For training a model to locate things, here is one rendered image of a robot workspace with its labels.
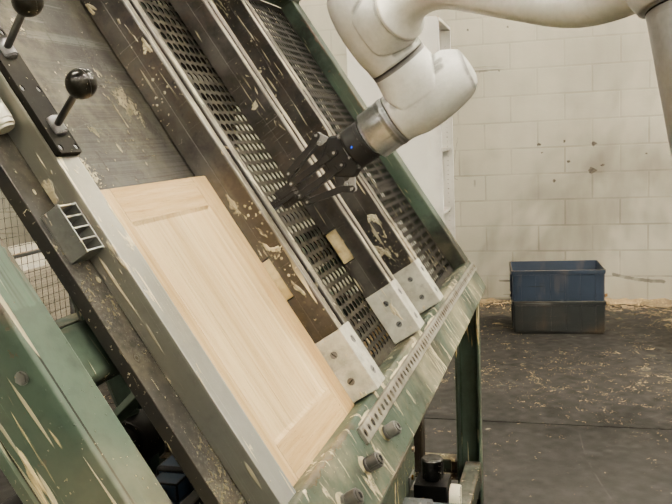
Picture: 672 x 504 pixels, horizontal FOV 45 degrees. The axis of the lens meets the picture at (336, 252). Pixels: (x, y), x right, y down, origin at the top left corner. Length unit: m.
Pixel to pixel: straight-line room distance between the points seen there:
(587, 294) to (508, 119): 1.64
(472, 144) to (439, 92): 5.10
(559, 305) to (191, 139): 4.26
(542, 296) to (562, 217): 1.13
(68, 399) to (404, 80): 0.78
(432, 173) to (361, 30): 3.78
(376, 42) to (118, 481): 0.80
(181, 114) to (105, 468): 0.80
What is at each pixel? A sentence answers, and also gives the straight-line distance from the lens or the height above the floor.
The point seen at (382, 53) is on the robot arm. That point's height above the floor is 1.49.
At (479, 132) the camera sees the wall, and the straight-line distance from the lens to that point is 6.45.
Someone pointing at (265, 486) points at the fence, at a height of 0.93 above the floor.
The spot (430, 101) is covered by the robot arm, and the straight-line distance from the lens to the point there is 1.36.
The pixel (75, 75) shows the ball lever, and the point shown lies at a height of 1.45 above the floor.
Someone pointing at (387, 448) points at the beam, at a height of 0.84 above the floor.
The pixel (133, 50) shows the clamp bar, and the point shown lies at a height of 1.53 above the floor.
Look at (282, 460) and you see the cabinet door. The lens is 1.16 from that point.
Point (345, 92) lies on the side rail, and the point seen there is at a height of 1.51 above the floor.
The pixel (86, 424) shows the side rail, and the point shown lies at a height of 1.09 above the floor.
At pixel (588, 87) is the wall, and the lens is 6.43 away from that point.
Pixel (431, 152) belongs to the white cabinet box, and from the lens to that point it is 5.08.
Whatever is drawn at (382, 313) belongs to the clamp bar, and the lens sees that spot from 1.84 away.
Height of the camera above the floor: 1.36
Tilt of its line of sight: 8 degrees down
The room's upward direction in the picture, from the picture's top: 3 degrees counter-clockwise
